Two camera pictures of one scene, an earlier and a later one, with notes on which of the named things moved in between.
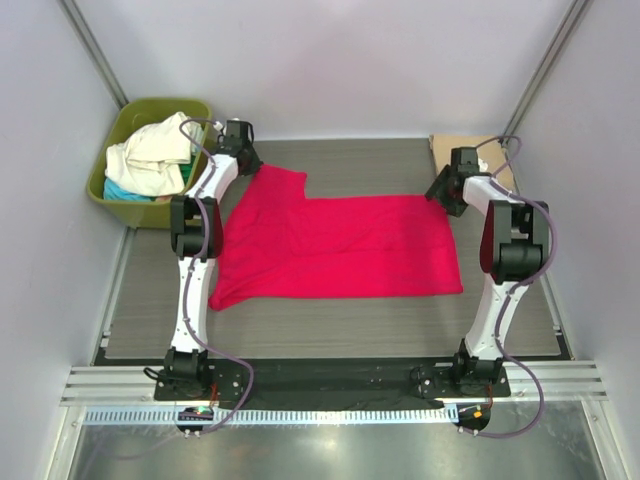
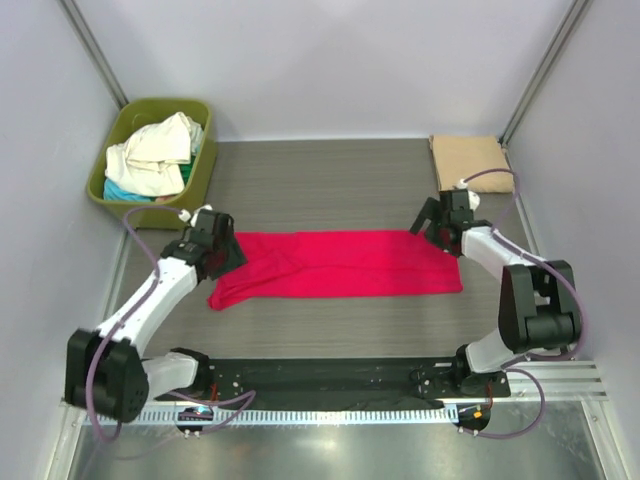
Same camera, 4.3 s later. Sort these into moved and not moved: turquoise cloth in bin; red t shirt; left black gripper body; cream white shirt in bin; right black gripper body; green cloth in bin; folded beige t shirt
Moved: red t shirt; left black gripper body; right black gripper body
Not moved: folded beige t shirt; turquoise cloth in bin; cream white shirt in bin; green cloth in bin
